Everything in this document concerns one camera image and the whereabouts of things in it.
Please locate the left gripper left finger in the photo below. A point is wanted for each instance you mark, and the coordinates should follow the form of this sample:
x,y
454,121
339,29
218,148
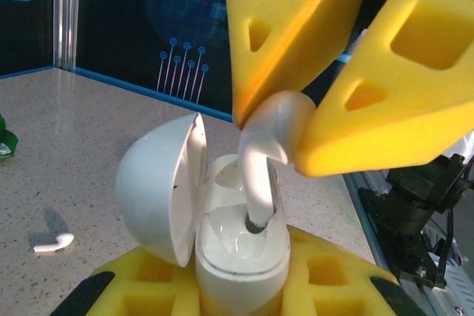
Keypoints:
x,y
148,286

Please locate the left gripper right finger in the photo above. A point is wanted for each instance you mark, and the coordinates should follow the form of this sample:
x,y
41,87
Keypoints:
x,y
333,282

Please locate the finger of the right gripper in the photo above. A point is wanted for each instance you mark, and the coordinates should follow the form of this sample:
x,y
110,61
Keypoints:
x,y
407,120
289,46

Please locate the white stem earbud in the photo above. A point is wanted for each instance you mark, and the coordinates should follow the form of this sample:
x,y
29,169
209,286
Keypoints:
x,y
270,127
52,245

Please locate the white earbud case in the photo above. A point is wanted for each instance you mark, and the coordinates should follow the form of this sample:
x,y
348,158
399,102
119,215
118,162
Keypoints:
x,y
155,190

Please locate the green snack bag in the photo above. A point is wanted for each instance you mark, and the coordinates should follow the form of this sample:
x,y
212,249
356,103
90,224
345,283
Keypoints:
x,y
7,142

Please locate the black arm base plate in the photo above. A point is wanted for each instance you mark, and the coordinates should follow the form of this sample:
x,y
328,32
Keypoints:
x,y
392,242

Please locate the aluminium frame post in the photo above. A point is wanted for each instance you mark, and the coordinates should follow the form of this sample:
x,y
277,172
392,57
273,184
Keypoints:
x,y
66,12

